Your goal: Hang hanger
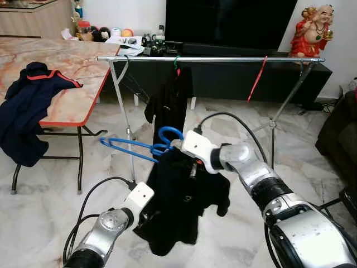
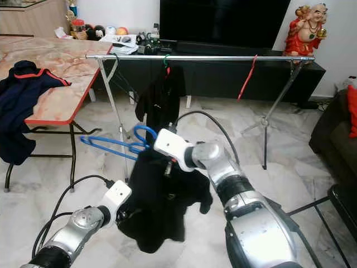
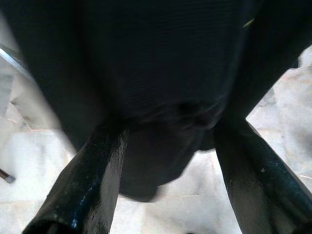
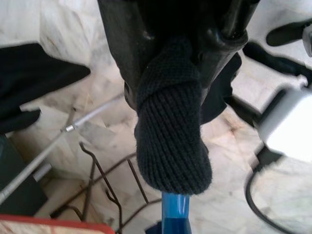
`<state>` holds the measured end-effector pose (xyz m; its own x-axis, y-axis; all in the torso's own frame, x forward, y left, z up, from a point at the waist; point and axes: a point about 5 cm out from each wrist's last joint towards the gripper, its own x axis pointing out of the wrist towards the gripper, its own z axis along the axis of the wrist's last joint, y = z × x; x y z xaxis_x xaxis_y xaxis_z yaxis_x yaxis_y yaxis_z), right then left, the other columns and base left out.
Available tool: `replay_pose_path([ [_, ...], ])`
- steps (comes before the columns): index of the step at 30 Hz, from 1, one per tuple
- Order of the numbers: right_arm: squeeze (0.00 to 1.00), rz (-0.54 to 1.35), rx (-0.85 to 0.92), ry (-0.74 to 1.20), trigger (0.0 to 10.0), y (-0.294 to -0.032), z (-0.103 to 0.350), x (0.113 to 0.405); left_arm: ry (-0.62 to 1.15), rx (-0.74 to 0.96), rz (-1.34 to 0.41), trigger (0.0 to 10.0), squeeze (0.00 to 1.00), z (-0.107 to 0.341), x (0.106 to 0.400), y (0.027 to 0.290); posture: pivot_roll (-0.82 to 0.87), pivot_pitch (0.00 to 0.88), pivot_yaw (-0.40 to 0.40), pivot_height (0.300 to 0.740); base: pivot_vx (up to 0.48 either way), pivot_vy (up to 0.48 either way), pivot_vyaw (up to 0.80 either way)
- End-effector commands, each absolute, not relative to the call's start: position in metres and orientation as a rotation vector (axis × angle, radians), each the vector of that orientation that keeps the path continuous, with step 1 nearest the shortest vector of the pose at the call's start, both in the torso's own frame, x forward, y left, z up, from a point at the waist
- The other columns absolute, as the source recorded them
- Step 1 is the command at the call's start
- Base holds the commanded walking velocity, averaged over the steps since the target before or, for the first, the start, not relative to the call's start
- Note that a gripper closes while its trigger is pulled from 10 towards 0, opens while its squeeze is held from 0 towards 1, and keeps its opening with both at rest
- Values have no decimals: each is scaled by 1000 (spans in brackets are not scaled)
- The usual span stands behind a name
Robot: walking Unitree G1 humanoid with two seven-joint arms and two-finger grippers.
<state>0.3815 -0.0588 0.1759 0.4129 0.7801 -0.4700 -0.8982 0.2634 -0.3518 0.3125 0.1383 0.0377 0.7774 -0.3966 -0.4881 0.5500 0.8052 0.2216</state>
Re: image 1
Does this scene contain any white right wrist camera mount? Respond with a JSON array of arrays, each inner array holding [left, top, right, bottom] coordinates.
[[181, 130, 221, 174]]

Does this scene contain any blue gold trophy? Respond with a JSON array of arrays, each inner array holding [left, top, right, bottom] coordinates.
[[73, 0, 84, 18]]

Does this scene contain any metal clothes rack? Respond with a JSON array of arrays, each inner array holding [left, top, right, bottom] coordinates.
[[96, 55, 326, 182]]

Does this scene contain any black remote holder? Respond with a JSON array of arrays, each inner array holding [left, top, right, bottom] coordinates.
[[142, 39, 162, 56]]

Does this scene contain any black metal stool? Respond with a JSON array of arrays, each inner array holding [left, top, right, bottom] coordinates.
[[315, 186, 357, 224]]

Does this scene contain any navy garment with red trim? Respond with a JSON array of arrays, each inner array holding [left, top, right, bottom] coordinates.
[[0, 61, 84, 168]]

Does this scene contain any tissue box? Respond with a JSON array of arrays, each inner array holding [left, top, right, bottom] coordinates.
[[61, 28, 79, 41]]

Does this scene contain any black soundbar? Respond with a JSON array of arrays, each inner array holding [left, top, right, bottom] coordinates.
[[181, 42, 291, 58]]

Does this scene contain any marble top folding table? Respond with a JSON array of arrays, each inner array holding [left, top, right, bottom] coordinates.
[[0, 36, 120, 195]]

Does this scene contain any large black t-shirt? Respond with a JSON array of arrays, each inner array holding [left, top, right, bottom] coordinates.
[[133, 146, 232, 257]]

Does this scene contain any red lid jar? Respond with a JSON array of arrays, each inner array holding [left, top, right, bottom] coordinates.
[[78, 21, 93, 41]]

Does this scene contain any red hanger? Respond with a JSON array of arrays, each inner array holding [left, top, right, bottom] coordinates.
[[247, 56, 268, 103]]

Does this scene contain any black television console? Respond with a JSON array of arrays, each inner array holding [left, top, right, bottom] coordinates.
[[114, 45, 334, 109]]

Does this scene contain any white paper stack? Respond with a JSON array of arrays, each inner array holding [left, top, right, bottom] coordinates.
[[109, 36, 144, 56]]

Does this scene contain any light wooden sideboard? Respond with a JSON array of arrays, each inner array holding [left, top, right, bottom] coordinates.
[[0, 0, 76, 40]]

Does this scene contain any red laughing buddha statue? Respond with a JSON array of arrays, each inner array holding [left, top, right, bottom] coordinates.
[[288, 4, 335, 58]]

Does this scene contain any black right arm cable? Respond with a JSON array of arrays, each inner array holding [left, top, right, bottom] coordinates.
[[192, 112, 272, 168]]

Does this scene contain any small green white bottle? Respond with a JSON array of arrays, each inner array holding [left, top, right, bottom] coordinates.
[[156, 25, 166, 45]]

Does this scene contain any black flat television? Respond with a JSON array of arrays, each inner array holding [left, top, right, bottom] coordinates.
[[165, 0, 298, 52]]

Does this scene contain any dark brown sofa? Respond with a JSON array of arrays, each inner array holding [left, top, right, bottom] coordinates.
[[315, 92, 357, 179]]

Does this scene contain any blue hanger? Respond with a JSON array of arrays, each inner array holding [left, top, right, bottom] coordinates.
[[99, 126, 185, 164]]

